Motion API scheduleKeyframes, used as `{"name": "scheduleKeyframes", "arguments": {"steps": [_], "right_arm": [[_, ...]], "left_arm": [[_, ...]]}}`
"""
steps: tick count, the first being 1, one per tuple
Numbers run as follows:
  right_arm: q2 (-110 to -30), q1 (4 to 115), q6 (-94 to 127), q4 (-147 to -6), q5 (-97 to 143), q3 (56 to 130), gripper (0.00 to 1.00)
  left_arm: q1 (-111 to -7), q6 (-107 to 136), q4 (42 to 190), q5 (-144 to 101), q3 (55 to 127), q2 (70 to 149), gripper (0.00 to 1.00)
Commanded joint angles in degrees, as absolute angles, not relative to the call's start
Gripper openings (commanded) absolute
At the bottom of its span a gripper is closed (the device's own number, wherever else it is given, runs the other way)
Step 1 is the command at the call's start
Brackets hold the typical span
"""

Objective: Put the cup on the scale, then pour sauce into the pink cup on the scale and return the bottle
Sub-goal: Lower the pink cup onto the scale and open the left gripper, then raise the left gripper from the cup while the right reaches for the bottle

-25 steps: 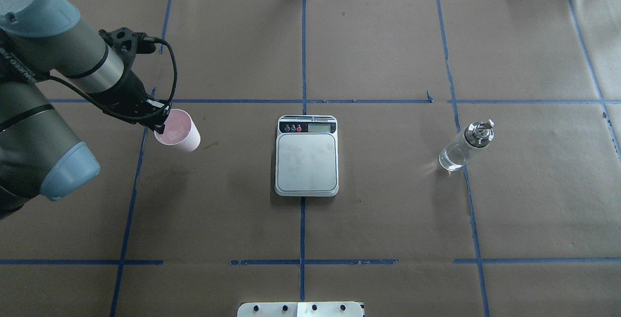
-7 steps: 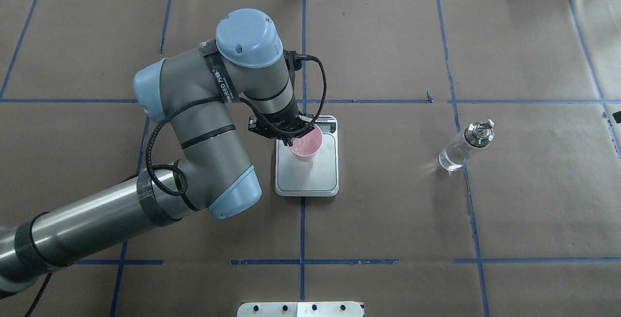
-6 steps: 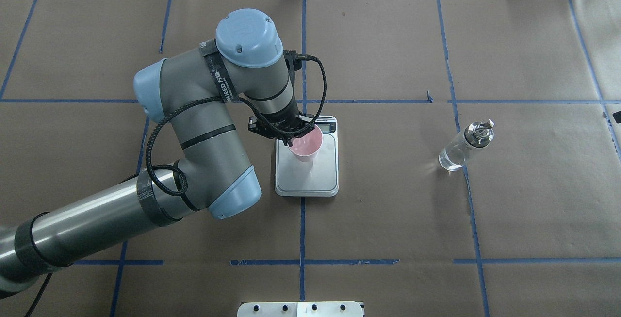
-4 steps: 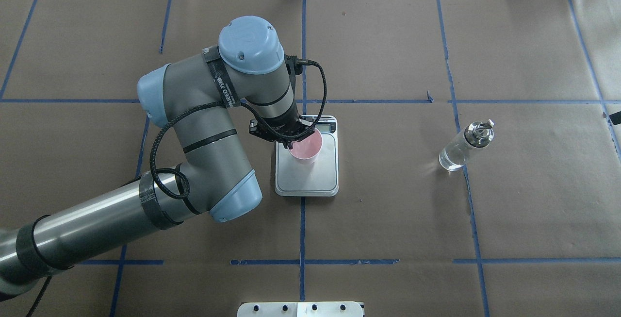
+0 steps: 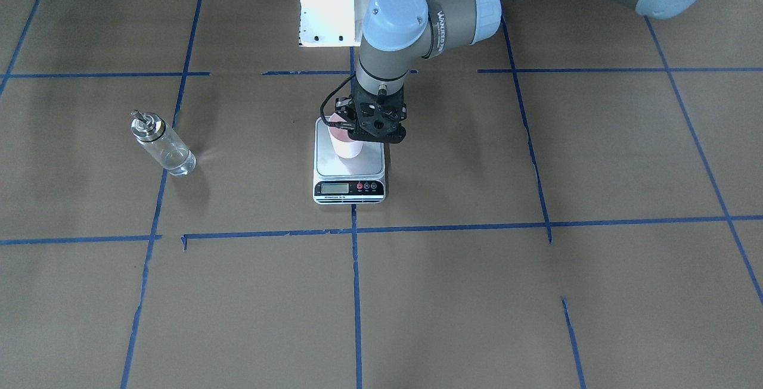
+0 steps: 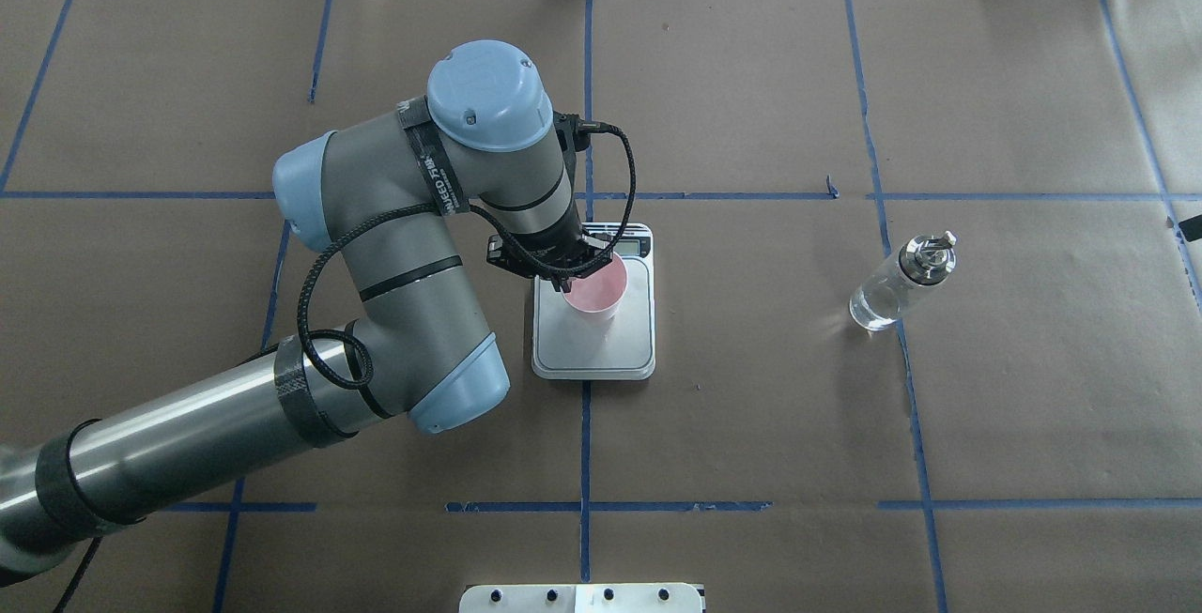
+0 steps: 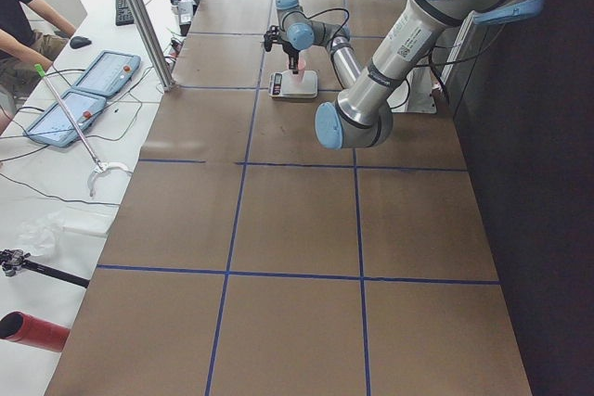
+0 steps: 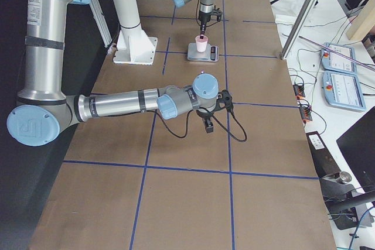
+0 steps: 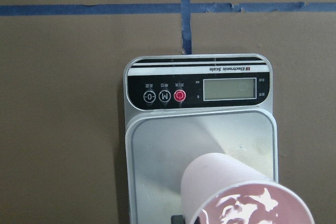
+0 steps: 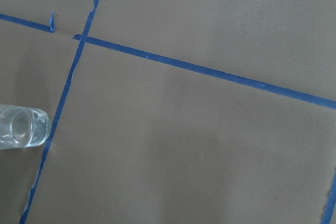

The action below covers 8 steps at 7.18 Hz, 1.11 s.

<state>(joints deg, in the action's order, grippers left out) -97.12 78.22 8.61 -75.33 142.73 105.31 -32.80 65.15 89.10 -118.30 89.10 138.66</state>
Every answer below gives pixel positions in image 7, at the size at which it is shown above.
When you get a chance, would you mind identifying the aluminium frame post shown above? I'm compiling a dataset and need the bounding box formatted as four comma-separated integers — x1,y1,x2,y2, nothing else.
128,0,174,92

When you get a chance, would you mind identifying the lower blue teach pendant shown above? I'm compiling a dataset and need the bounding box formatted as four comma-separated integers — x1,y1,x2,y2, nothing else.
23,90,106,148

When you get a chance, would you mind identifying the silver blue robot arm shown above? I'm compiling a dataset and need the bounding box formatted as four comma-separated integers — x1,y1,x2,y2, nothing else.
265,0,545,149

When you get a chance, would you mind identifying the seated person in black shirt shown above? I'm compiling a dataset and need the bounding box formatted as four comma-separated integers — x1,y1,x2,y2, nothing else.
0,0,78,114

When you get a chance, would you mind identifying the black computer keyboard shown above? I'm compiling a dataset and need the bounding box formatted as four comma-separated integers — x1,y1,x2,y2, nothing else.
115,0,135,26

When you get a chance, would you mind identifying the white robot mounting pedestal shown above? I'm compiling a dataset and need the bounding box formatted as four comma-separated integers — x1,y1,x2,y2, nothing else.
406,68,437,114

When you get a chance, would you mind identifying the black tripod rod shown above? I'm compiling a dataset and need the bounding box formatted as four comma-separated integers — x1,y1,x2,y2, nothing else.
1,249,90,288

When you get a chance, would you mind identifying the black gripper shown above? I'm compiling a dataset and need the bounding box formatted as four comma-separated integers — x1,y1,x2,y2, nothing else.
282,41,300,74

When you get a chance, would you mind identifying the black computer mouse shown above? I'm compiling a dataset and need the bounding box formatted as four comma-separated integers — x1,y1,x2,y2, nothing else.
69,36,92,49

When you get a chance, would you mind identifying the upper blue teach pendant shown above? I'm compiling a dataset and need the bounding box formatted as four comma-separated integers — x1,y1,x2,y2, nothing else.
71,50,141,98

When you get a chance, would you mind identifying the brown paper table cover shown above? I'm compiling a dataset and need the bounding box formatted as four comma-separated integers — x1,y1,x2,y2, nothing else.
47,0,530,395

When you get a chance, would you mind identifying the blue teach pendant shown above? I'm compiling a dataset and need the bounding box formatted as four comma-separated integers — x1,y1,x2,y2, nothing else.
23,90,106,148
71,50,141,98

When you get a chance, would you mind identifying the crumpled clear plastic bag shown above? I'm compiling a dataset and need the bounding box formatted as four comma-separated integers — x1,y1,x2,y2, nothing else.
14,211,65,260

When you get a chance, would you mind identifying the red cylinder tube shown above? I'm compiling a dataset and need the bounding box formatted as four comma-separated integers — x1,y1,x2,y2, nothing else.
1,312,70,352

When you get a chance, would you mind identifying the silver digital kitchen scale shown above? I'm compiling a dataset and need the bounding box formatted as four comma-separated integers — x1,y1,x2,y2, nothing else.
268,70,318,99

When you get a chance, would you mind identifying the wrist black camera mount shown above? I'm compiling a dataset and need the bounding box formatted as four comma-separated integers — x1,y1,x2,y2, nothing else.
263,25,284,53

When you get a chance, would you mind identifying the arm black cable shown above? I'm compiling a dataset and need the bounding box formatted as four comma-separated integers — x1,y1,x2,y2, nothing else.
296,6,351,40

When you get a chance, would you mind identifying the long reacher grabber stick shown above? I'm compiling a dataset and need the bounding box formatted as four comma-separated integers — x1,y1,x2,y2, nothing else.
34,63,133,198

